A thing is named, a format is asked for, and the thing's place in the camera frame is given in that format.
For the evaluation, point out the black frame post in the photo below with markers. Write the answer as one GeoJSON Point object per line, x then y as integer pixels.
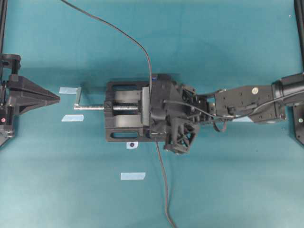
{"type": "Point", "coordinates": [3, 13]}
{"type": "Point", "coordinates": [299, 14]}

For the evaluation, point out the black multi-port USB hub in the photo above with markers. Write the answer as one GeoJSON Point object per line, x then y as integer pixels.
{"type": "Point", "coordinates": [160, 92]}

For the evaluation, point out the blue tape bottom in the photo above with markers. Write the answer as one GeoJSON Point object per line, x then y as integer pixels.
{"type": "Point", "coordinates": [132, 176]}

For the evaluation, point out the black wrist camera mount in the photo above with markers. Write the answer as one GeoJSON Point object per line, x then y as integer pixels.
{"type": "Point", "coordinates": [180, 136]}

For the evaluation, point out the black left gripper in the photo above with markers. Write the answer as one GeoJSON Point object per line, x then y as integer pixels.
{"type": "Point", "coordinates": [25, 95]}

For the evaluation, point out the black bench vise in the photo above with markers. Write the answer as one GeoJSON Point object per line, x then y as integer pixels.
{"type": "Point", "coordinates": [126, 112]}

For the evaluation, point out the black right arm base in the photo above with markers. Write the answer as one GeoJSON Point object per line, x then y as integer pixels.
{"type": "Point", "coordinates": [298, 118]}

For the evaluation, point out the silver vise crank handle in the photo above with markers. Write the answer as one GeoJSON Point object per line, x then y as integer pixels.
{"type": "Point", "coordinates": [78, 107]}

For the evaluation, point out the blue tape near handle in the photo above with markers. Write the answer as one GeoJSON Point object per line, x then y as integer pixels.
{"type": "Point", "coordinates": [68, 90]}

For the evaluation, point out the black left frame post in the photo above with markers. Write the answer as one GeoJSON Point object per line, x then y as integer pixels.
{"type": "Point", "coordinates": [3, 13]}

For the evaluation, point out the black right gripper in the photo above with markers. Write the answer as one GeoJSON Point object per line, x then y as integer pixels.
{"type": "Point", "coordinates": [178, 93]}

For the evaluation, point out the blue tape left middle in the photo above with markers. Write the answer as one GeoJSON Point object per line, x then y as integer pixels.
{"type": "Point", "coordinates": [73, 118]}

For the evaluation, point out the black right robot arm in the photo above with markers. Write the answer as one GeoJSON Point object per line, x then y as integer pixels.
{"type": "Point", "coordinates": [261, 103]}

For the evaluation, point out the black right frame post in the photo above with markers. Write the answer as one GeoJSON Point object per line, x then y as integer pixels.
{"type": "Point", "coordinates": [299, 14]}

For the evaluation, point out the blue tape right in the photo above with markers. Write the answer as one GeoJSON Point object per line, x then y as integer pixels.
{"type": "Point", "coordinates": [242, 119]}

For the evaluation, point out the white sticker dark dot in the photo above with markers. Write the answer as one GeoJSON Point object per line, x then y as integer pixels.
{"type": "Point", "coordinates": [131, 145]}

